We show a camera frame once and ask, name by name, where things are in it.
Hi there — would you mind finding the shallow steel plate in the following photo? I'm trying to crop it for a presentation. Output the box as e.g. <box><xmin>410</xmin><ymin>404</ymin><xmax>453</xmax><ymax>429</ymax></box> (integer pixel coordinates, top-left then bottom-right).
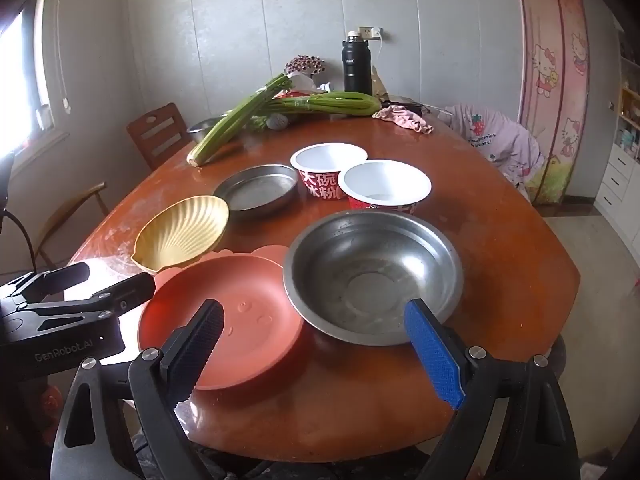
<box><xmin>212</xmin><ymin>164</ymin><xmax>300</xmax><ymax>219</ymax></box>

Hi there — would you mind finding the pink cartoon curtain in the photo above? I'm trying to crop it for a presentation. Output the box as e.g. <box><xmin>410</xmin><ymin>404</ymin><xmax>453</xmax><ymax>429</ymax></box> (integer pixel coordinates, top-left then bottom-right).
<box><xmin>514</xmin><ymin>0</ymin><xmax>588</xmax><ymax>206</ymax></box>

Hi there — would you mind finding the dark green celery bunch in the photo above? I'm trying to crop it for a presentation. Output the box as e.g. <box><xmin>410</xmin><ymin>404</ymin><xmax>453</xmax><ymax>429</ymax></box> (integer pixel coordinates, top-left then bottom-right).
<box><xmin>260</xmin><ymin>91</ymin><xmax>382</xmax><ymax>118</ymax></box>

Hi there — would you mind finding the small steel basin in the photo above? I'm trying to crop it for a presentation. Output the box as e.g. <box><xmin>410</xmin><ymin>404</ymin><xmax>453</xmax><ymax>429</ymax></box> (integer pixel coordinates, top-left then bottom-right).
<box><xmin>186</xmin><ymin>116</ymin><xmax>226</xmax><ymax>145</ymax></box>

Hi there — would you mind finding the pale green celery bunch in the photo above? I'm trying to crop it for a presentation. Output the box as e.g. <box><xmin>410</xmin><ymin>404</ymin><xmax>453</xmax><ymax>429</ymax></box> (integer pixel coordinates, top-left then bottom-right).
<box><xmin>187</xmin><ymin>74</ymin><xmax>296</xmax><ymax>167</ymax></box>

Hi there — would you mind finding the window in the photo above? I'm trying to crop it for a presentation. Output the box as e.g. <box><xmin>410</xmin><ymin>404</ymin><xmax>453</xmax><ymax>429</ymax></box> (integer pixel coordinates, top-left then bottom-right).
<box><xmin>0</xmin><ymin>0</ymin><xmax>68</xmax><ymax>161</ymax></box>

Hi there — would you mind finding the white drawer cabinet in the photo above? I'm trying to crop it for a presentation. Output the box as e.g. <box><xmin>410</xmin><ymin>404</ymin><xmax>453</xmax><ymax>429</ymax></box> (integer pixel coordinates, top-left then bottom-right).
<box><xmin>592</xmin><ymin>27</ymin><xmax>640</xmax><ymax>241</ymax></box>

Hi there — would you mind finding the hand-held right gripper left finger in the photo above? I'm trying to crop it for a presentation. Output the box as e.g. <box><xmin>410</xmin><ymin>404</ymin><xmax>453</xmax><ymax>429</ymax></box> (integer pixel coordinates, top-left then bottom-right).
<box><xmin>50</xmin><ymin>299</ymin><xmax>226</xmax><ymax>480</ymax></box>

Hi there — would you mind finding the black cable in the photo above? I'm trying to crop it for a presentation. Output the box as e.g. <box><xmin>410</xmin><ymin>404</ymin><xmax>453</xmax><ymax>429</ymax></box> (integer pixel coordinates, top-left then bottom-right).
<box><xmin>0</xmin><ymin>210</ymin><xmax>38</xmax><ymax>271</ymax></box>

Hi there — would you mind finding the pink printed garment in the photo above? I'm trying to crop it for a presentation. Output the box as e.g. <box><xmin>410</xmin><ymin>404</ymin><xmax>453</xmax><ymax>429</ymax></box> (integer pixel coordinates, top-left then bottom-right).
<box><xmin>445</xmin><ymin>102</ymin><xmax>546</xmax><ymax>196</ymax></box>

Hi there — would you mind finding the white plastic bag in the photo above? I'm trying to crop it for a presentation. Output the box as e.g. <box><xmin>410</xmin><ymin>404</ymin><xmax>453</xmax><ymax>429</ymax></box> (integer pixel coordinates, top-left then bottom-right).
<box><xmin>287</xmin><ymin>72</ymin><xmax>321</xmax><ymax>93</ymax></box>

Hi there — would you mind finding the dark red flower ornament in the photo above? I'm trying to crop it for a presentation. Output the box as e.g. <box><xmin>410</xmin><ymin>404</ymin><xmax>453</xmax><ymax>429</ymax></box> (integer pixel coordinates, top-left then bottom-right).
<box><xmin>284</xmin><ymin>55</ymin><xmax>326</xmax><ymax>78</ymax></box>

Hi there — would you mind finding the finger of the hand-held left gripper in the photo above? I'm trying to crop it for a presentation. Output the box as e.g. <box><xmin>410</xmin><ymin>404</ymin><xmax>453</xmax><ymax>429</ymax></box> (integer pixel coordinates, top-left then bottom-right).
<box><xmin>0</xmin><ymin>261</ymin><xmax>91</xmax><ymax>306</ymax></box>
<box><xmin>22</xmin><ymin>273</ymin><xmax>156</xmax><ymax>319</ymax></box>

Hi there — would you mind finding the small black object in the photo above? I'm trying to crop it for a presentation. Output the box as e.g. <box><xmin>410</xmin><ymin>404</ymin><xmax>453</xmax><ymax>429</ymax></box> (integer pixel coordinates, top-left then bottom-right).
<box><xmin>385</xmin><ymin>101</ymin><xmax>426</xmax><ymax>116</ymax></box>

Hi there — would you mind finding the yellow shell-shaped plate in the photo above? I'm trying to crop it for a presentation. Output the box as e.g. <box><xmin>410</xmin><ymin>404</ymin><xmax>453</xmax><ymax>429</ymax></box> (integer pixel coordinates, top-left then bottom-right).
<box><xmin>131</xmin><ymin>195</ymin><xmax>231</xmax><ymax>276</ymax></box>

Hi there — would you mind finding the brown wooden chair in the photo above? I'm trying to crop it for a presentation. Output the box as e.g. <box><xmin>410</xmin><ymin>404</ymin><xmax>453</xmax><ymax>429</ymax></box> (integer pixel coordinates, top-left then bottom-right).
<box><xmin>126</xmin><ymin>102</ymin><xmax>193</xmax><ymax>171</ymax></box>

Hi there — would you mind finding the pink frilled cloth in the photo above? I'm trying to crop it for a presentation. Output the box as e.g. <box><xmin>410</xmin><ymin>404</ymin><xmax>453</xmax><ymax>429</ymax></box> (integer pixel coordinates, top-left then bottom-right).
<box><xmin>372</xmin><ymin>105</ymin><xmax>435</xmax><ymax>136</ymax></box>

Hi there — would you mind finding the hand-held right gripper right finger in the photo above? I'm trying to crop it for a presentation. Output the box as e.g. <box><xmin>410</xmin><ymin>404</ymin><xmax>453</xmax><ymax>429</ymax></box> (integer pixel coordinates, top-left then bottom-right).
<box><xmin>404</xmin><ymin>298</ymin><xmax>583</xmax><ymax>480</ymax></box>

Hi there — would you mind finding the large steel bowl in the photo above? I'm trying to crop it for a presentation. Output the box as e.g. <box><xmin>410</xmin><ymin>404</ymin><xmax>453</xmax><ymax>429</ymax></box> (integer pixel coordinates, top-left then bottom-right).
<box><xmin>282</xmin><ymin>210</ymin><xmax>465</xmax><ymax>347</ymax></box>

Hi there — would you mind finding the red paper bowl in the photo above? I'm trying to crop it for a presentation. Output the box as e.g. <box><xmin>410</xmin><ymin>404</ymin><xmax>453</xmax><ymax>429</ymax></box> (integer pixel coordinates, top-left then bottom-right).
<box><xmin>337</xmin><ymin>159</ymin><xmax>432</xmax><ymax>216</ymax></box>
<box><xmin>290</xmin><ymin>143</ymin><xmax>368</xmax><ymax>202</ymax></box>

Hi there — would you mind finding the light wooden armchair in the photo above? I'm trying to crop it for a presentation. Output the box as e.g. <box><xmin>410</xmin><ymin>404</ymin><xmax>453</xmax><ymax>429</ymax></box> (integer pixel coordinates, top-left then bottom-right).
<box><xmin>30</xmin><ymin>181</ymin><xmax>108</xmax><ymax>268</ymax></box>

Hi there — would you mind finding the black thermos bottle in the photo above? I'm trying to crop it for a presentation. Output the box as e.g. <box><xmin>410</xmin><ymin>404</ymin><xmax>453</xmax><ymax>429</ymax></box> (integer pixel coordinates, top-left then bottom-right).
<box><xmin>342</xmin><ymin>31</ymin><xmax>373</xmax><ymax>95</ymax></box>

